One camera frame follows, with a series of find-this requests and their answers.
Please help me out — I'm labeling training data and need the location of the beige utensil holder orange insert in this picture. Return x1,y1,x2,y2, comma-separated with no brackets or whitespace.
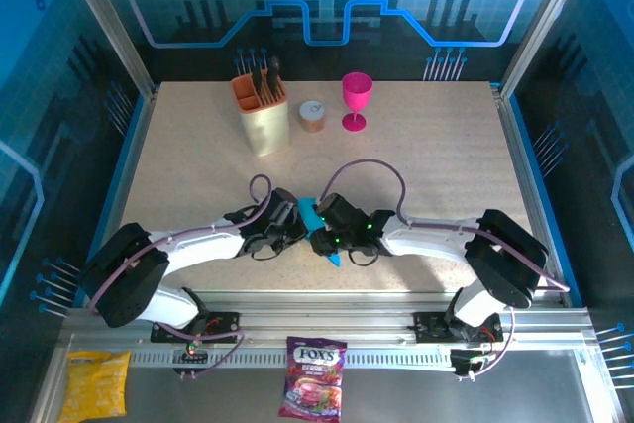
231,73,292,157

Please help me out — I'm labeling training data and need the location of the small round can white lid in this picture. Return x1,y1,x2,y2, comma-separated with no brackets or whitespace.
298,100,327,134

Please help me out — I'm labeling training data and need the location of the pink plastic goblet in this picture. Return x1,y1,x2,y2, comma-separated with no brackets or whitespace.
341,71,373,134

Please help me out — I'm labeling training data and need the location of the purple Fox's candy bag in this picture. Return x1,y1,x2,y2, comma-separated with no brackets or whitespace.
277,336,348,419

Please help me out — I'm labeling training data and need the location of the yellow snack bag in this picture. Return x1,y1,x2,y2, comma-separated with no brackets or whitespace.
58,351,133,419

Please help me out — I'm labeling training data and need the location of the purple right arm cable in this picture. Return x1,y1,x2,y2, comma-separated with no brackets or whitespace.
319,159,571,382

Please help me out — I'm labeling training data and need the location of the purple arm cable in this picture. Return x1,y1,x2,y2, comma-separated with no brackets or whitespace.
319,159,571,382
87,173,273,382

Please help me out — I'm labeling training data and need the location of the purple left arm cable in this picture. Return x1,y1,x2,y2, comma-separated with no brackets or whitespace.
87,173,273,382

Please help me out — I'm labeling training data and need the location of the aluminium front rail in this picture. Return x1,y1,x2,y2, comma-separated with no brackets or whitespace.
63,288,595,348

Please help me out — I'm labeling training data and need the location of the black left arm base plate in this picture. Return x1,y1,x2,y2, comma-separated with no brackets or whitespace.
151,310,240,344

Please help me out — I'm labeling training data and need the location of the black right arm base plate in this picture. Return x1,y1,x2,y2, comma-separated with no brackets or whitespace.
413,311,504,344

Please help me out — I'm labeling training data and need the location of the slotted white cable duct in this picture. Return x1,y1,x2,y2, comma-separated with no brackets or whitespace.
129,349,456,370

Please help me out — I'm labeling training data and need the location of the aluminium frame post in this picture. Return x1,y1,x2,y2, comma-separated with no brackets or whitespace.
497,0,595,97
53,0,160,100

